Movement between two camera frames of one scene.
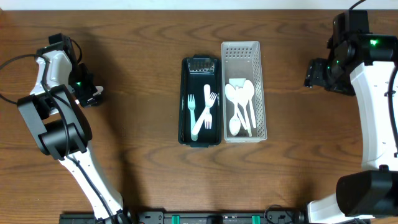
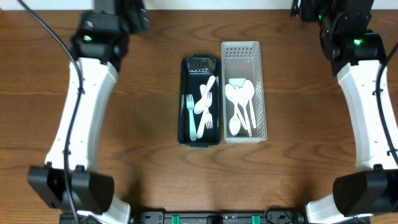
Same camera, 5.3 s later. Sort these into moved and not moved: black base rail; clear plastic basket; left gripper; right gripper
Moved: right gripper; left gripper
Not moved: black base rail; clear plastic basket
